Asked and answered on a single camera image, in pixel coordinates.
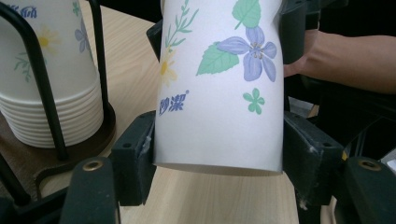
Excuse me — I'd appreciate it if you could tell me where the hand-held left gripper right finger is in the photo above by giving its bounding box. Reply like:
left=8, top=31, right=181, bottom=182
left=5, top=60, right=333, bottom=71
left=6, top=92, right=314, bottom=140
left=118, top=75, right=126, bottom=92
left=282, top=111, right=344, bottom=207

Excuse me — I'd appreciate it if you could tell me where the dark brown wire cup holder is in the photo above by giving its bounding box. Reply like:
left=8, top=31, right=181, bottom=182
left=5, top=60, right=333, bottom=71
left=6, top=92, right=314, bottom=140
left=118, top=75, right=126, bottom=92
left=0, top=0, right=117, bottom=208

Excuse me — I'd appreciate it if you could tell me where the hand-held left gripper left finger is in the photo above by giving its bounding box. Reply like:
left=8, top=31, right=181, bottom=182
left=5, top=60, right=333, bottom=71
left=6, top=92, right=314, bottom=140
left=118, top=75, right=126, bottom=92
left=110, top=110, right=157, bottom=207

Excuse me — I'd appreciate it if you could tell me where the single floral paper cup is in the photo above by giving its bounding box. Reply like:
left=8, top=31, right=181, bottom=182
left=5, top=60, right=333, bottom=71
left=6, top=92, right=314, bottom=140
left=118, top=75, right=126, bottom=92
left=152, top=0, right=286, bottom=178

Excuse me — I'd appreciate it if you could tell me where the stack of floral paper cups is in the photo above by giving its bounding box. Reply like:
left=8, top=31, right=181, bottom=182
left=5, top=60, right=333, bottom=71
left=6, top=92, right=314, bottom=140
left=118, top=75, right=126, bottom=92
left=0, top=0, right=106, bottom=149

